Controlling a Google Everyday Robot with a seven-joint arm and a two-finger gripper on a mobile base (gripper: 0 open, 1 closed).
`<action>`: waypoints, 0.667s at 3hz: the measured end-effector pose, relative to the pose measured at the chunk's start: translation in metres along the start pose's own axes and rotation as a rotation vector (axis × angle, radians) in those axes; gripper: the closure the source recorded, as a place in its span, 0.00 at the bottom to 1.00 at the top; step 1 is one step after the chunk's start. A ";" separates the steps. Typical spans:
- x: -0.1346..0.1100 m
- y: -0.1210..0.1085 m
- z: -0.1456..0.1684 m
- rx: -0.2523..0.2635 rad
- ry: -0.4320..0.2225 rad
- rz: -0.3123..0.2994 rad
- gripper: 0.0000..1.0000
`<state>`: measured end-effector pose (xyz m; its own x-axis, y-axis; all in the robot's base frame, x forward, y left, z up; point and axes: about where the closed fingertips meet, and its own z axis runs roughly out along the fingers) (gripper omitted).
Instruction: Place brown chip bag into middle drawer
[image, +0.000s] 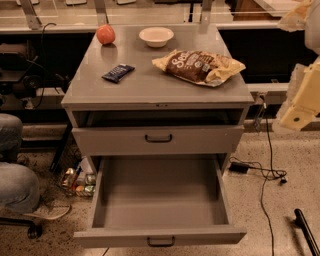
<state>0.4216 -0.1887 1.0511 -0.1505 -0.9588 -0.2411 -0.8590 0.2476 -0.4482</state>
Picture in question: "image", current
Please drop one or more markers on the black bar on floor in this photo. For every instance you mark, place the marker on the black bar on floor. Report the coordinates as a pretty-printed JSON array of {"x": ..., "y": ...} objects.
[{"x": 301, "y": 222}]

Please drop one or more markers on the white bowl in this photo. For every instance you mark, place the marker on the white bowl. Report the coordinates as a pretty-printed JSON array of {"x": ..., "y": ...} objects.
[{"x": 156, "y": 37}]

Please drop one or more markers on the black power adapter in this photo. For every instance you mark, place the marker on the black power adapter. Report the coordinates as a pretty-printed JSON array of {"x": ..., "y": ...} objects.
[{"x": 239, "y": 167}]

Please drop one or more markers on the white sneaker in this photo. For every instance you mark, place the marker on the white sneaker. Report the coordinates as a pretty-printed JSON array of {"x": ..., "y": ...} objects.
[{"x": 50, "y": 212}]

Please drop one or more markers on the red apple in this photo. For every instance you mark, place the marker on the red apple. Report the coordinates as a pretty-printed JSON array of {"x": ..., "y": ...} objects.
[{"x": 105, "y": 34}]

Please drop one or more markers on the closed grey upper drawer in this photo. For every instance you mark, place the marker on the closed grey upper drawer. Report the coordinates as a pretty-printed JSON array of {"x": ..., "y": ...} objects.
[{"x": 157, "y": 140}]

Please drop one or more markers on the grey drawer cabinet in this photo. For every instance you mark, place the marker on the grey drawer cabinet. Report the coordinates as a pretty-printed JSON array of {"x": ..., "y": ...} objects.
[{"x": 149, "y": 97}]

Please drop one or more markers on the brown chip bag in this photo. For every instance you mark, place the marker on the brown chip bag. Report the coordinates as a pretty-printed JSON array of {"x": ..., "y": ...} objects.
[{"x": 199, "y": 67}]

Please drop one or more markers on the blue snack bar wrapper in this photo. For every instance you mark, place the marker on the blue snack bar wrapper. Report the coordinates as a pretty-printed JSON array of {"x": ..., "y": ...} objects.
[{"x": 117, "y": 73}]

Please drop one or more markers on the wire basket of cans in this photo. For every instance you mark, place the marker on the wire basket of cans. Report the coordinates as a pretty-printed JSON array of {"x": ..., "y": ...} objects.
[{"x": 79, "y": 180}]

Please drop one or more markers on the open grey lower drawer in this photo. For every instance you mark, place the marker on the open grey lower drawer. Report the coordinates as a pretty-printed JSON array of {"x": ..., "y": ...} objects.
[{"x": 159, "y": 201}]

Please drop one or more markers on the person leg in jeans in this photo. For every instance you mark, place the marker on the person leg in jeans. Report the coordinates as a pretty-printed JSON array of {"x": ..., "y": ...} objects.
[{"x": 19, "y": 185}]

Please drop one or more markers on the black office chair base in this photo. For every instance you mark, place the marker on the black office chair base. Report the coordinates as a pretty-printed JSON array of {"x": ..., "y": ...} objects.
[{"x": 34, "y": 230}]

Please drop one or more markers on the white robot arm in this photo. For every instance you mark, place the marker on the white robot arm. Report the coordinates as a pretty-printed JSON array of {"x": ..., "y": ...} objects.
[{"x": 306, "y": 17}]

